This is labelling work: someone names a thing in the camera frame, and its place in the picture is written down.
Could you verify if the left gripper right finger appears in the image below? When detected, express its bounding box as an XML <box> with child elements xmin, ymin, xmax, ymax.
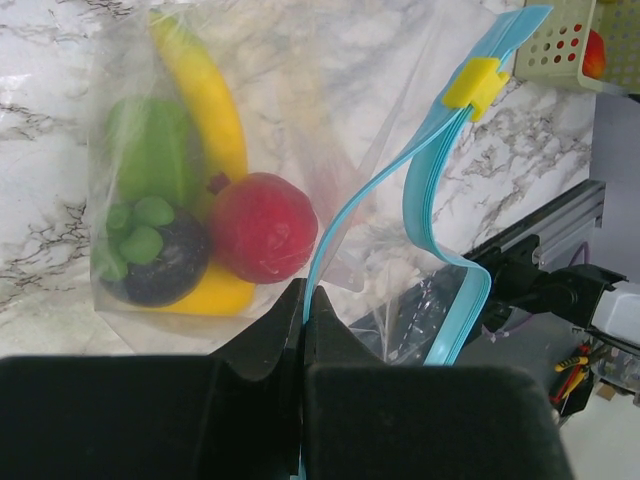
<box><xmin>302</xmin><ymin>289</ymin><xmax>573</xmax><ymax>479</ymax></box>

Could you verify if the dark purple toy eggplant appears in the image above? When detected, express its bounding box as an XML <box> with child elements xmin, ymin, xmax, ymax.
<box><xmin>91</xmin><ymin>196</ymin><xmax>210</xmax><ymax>308</ymax></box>

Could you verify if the clear zip top bag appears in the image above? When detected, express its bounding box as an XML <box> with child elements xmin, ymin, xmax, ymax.
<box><xmin>87</xmin><ymin>0</ymin><xmax>555</xmax><ymax>480</ymax></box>

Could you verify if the yellow toy banana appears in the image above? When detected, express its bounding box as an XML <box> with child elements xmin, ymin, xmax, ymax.
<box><xmin>149</xmin><ymin>11</ymin><xmax>255</xmax><ymax>317</ymax></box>

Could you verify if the green toy pepper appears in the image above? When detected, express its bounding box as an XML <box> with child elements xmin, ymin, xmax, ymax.
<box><xmin>106</xmin><ymin>96</ymin><xmax>199</xmax><ymax>208</ymax></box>

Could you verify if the yellow bag zipper slider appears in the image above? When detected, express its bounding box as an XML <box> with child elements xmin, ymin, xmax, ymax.
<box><xmin>442</xmin><ymin>57</ymin><xmax>510</xmax><ymax>122</ymax></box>

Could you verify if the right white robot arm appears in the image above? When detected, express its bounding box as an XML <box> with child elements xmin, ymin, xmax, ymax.
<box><xmin>466</xmin><ymin>235</ymin><xmax>627</xmax><ymax>341</ymax></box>

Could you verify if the aluminium frame rail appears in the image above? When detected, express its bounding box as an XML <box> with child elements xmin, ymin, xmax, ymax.
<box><xmin>491</xmin><ymin>179</ymin><xmax>606</xmax><ymax>266</ymax></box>

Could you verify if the beige plastic basket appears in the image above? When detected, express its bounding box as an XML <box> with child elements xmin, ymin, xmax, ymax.
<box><xmin>514</xmin><ymin>0</ymin><xmax>639</xmax><ymax>96</ymax></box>

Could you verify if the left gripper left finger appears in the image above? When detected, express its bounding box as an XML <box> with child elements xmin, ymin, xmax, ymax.
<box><xmin>1</xmin><ymin>279</ymin><xmax>305</xmax><ymax>479</ymax></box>

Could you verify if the red toy tomato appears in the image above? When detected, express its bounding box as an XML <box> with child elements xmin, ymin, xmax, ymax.
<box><xmin>208</xmin><ymin>172</ymin><xmax>318</xmax><ymax>284</ymax></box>

